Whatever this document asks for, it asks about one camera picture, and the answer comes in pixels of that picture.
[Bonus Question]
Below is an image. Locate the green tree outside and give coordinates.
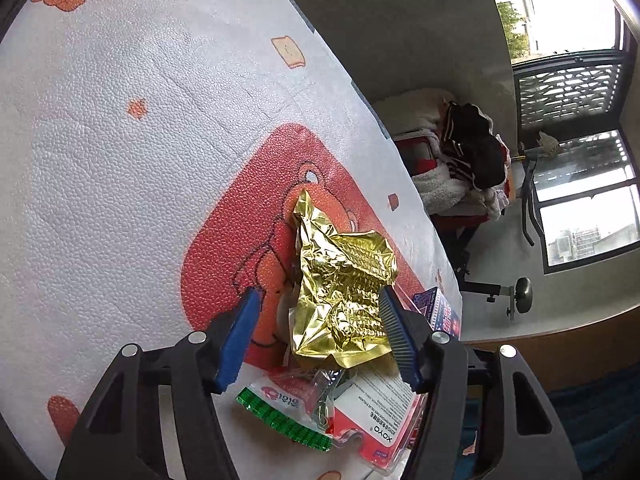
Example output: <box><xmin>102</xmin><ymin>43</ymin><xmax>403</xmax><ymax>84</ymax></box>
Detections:
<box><xmin>495</xmin><ymin>0</ymin><xmax>530</xmax><ymax>58</ymax></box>

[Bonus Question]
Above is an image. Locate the black striped garment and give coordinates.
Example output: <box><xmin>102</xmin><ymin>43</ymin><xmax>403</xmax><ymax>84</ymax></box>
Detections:
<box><xmin>438</xmin><ymin>101</ymin><xmax>509</xmax><ymax>192</ymax></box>

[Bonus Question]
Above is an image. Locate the gold foil wrapper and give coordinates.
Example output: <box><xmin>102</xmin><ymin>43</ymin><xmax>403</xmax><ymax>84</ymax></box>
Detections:
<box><xmin>287</xmin><ymin>187</ymin><xmax>399</xmax><ymax>373</ymax></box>

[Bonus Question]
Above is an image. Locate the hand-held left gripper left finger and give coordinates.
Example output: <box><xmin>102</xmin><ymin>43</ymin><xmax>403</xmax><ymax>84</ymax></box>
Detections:
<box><xmin>55</xmin><ymin>287</ymin><xmax>263</xmax><ymax>480</ymax></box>

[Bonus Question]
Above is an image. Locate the black exercise bike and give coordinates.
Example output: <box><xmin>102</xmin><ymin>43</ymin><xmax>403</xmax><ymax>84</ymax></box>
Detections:
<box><xmin>450</xmin><ymin>132</ymin><xmax>562</xmax><ymax>322</ymax></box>

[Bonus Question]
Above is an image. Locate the white cartoon bear tablecloth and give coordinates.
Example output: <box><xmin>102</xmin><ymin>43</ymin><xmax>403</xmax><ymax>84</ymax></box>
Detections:
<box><xmin>0</xmin><ymin>0</ymin><xmax>463</xmax><ymax>480</ymax></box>

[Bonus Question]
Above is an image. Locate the beige and red chair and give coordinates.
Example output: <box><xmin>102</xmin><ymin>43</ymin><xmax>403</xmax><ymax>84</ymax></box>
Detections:
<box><xmin>394</xmin><ymin>130</ymin><xmax>517</xmax><ymax>281</ymax></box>

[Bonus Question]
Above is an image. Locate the black framed window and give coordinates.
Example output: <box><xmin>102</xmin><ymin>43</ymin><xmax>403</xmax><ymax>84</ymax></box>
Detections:
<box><xmin>529</xmin><ymin>129</ymin><xmax>640</xmax><ymax>276</ymax></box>

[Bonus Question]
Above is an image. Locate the clear crinkled plastic wrapper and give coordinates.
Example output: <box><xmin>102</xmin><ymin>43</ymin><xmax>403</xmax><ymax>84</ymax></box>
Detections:
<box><xmin>282</xmin><ymin>355</ymin><xmax>351</xmax><ymax>433</ymax></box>

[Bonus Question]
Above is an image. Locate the perforated metal window screen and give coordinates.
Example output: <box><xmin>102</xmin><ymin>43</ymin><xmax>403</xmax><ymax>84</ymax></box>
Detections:
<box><xmin>512</xmin><ymin>47</ymin><xmax>629</xmax><ymax>132</ymax></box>

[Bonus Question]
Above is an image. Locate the brown wooden panel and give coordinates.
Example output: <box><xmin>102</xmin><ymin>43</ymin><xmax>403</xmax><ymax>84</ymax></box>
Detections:
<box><xmin>459</xmin><ymin>304</ymin><xmax>640</xmax><ymax>393</ymax></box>

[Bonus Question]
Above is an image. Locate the green and white snack packet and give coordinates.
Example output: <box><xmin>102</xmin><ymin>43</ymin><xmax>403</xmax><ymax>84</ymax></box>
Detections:
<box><xmin>235</xmin><ymin>367</ymin><xmax>333</xmax><ymax>453</ymax></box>

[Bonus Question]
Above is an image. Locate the chair piled with clothes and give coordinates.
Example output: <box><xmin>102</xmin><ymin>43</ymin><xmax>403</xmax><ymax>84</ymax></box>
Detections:
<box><xmin>372</xmin><ymin>88</ymin><xmax>507</xmax><ymax>222</ymax></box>

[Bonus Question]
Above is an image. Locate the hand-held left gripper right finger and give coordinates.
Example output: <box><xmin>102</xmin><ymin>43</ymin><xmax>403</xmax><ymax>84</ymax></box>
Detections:
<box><xmin>377</xmin><ymin>285</ymin><xmax>583</xmax><ymax>480</ymax></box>

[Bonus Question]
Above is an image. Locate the red and white blister package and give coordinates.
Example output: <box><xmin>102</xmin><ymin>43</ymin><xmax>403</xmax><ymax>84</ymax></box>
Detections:
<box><xmin>320</xmin><ymin>366</ymin><xmax>427</xmax><ymax>476</ymax></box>

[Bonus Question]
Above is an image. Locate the blue printed carton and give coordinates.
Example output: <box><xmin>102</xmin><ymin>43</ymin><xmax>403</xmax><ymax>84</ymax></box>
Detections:
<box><xmin>412</xmin><ymin>286</ymin><xmax>462</xmax><ymax>339</ymax></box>

